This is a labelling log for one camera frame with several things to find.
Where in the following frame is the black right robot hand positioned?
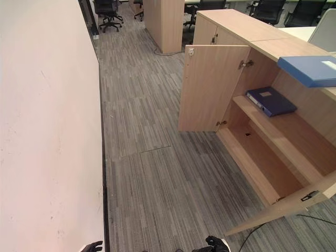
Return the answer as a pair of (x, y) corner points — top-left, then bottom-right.
(197, 235), (228, 252)

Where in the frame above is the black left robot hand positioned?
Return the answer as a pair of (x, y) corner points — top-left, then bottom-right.
(80, 240), (104, 252)

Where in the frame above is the light blue file folder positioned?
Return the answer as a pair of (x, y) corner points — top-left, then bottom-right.
(277, 55), (336, 88)

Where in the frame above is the wooden cabinet door with lock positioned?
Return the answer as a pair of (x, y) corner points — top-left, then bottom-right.
(225, 175), (336, 236)

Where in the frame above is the wooden cabinet shelf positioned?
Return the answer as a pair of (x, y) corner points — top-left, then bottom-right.
(232, 94), (336, 176)

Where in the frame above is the dark blue file folder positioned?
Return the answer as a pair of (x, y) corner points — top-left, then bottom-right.
(246, 87), (298, 118)

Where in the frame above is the wooden cabinet door with latch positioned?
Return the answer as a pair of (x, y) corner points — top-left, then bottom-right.
(178, 44), (252, 132)

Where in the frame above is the wooden office cabinet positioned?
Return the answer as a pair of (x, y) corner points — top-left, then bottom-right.
(193, 8), (336, 208)

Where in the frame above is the tall wooden partition cabinet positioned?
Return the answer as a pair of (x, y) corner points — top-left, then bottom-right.
(142, 0), (185, 54)

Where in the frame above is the black office chair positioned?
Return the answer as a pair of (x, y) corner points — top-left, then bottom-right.
(183, 0), (227, 31)
(93, 0), (124, 33)
(285, 0), (329, 28)
(248, 0), (287, 26)
(133, 0), (144, 22)

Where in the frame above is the white desk top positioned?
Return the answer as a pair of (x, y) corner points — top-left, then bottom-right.
(277, 26), (317, 43)

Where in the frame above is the grey desk divider panel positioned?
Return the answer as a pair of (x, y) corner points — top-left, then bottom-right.
(307, 8), (336, 53)

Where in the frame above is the black floor cable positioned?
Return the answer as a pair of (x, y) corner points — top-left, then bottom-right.
(240, 214), (336, 252)

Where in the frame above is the grey floor cable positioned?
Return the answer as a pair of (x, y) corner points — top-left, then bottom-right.
(145, 28), (184, 56)

